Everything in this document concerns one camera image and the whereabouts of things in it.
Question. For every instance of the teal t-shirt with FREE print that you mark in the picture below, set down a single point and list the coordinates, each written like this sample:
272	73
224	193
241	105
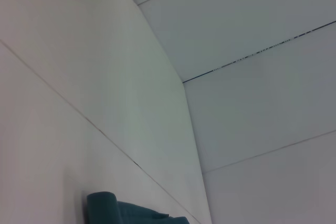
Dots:
118	211

